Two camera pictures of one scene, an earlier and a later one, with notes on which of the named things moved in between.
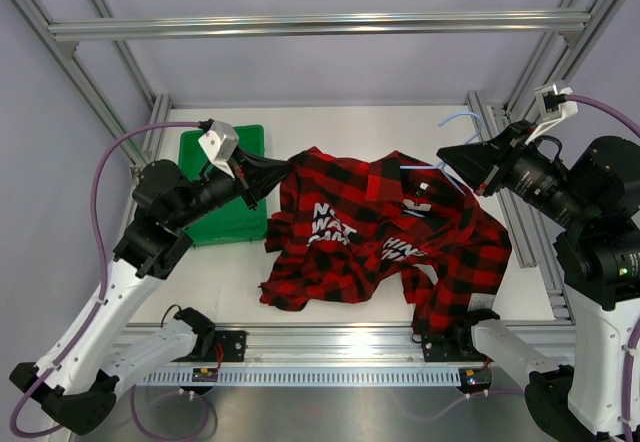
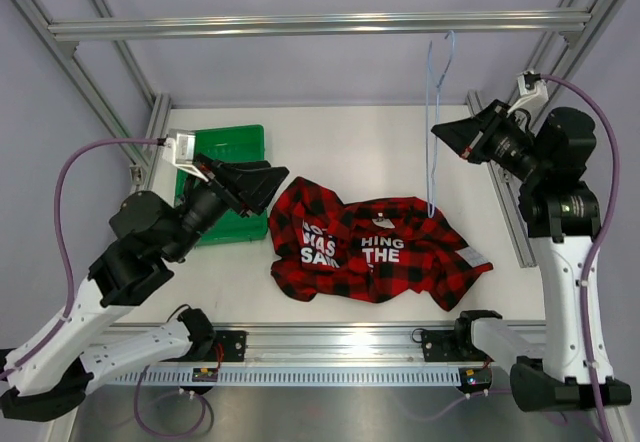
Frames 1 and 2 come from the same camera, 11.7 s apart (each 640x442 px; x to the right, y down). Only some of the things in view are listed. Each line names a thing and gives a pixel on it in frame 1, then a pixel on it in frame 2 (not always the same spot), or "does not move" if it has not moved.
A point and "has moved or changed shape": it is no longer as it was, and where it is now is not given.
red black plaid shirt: (360, 228) has moved or changed shape
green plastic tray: (238, 221) does not move
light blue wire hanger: (440, 165) -> (436, 104)
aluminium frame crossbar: (568, 23) does not move
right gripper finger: (476, 161) -> (462, 136)
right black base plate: (455, 346) does not move
